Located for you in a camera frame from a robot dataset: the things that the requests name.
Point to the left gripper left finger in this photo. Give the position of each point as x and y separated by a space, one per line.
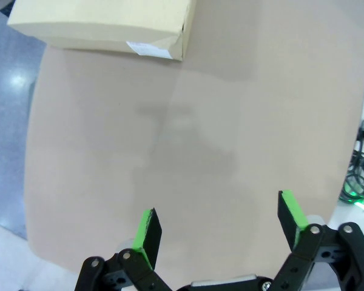
148 239

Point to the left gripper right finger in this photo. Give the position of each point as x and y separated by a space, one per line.
291 221

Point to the tan cardboard shoe box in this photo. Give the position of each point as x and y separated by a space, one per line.
94 21

